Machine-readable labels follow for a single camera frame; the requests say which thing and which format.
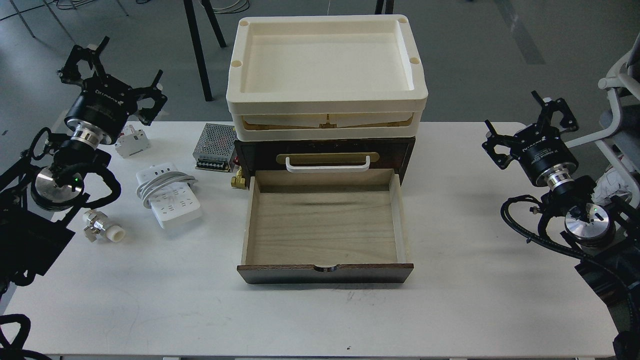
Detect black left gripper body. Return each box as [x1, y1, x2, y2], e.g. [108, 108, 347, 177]
[64, 76, 138, 145]

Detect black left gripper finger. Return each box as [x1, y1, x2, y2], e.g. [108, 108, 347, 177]
[131, 69, 169, 126]
[57, 36, 110, 86]

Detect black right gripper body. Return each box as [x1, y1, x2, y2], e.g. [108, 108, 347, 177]
[512, 125, 579, 187]

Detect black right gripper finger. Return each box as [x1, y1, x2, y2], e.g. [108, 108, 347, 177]
[531, 90, 579, 133]
[482, 120, 521, 170]

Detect white power strip with cable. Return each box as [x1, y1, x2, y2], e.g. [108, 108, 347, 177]
[135, 162, 202, 229]

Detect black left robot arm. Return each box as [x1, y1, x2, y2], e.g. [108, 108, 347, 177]
[0, 37, 168, 294]

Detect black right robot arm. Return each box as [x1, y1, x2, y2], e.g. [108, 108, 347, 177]
[482, 91, 639, 360]

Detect white circuit breaker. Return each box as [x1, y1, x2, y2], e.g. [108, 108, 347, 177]
[115, 124, 151, 158]

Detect silver mesh power supply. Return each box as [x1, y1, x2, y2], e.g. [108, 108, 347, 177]
[192, 123, 237, 173]

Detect cream plastic tray lower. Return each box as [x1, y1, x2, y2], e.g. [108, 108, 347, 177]
[232, 111, 423, 142]

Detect cream plastic tray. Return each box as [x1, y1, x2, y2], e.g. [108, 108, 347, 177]
[232, 111, 423, 142]
[226, 14, 429, 116]

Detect brass fitting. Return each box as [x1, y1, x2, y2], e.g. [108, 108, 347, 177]
[230, 167, 248, 191]

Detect white plastic pipe valve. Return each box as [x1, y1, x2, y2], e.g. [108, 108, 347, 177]
[82, 209, 126, 243]

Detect black table leg stand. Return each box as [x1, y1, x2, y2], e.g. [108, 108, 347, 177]
[183, 0, 227, 103]

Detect cream plastic tray top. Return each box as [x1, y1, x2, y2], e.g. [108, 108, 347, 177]
[226, 14, 429, 116]

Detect open wooden drawer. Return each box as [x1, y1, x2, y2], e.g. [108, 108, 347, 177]
[237, 169, 414, 285]

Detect white chair frame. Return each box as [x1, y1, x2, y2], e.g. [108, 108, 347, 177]
[566, 35, 640, 208]

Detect white drawer handle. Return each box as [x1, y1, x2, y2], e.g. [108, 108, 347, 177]
[284, 155, 372, 174]

